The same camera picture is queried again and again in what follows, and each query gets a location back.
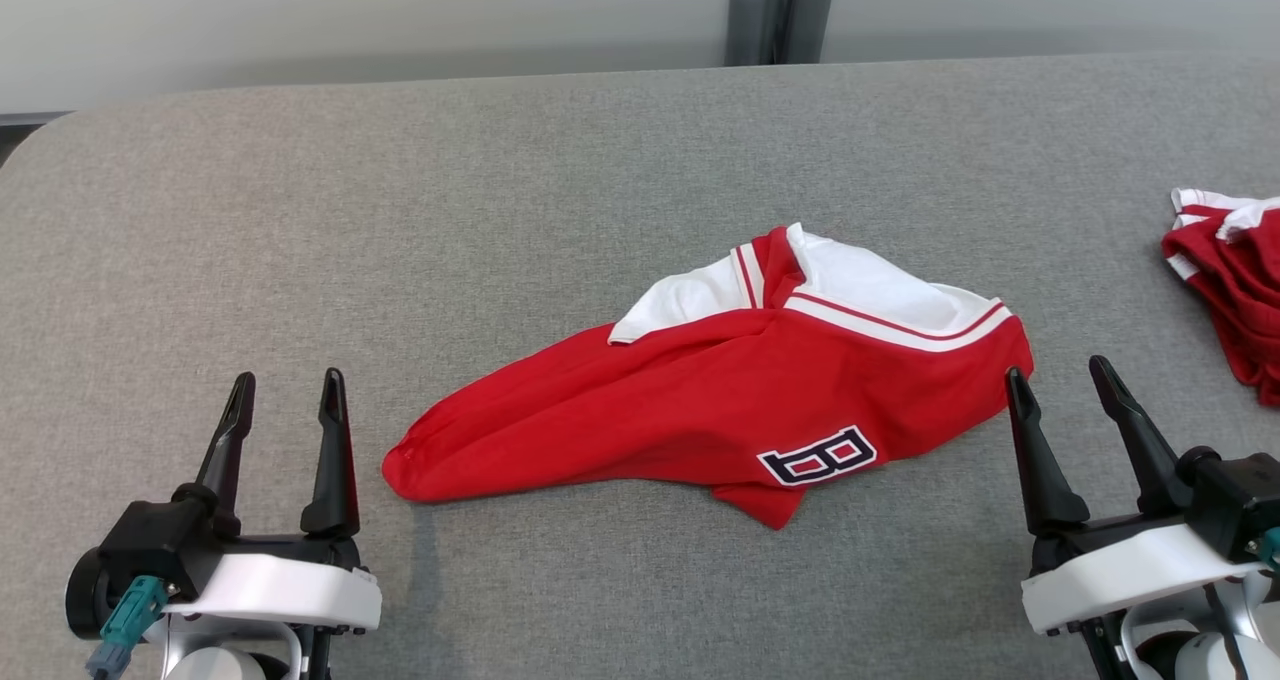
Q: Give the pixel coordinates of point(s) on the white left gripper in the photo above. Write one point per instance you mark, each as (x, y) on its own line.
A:
(290, 590)

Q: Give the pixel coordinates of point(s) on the grey cylindrical post foot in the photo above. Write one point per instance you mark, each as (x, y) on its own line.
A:
(810, 20)

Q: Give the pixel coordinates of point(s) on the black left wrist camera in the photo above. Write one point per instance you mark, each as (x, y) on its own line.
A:
(155, 540)

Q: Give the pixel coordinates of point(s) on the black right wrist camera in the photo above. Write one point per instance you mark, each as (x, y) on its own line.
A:
(1235, 500)

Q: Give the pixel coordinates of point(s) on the red shorts with white stripes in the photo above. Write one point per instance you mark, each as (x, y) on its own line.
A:
(1235, 290)

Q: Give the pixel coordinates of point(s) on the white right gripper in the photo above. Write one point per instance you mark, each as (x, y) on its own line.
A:
(1120, 575)

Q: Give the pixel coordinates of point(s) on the red basketball jersey white trim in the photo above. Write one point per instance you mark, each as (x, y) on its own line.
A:
(700, 400)

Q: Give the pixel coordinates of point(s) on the grey wall post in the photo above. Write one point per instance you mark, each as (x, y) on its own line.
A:
(746, 25)

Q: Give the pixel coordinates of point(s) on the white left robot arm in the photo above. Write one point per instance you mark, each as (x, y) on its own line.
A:
(215, 660)

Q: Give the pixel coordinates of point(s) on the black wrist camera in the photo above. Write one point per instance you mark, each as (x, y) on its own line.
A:
(155, 540)
(1235, 500)

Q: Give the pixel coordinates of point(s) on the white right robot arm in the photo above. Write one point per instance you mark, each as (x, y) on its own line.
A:
(1200, 655)

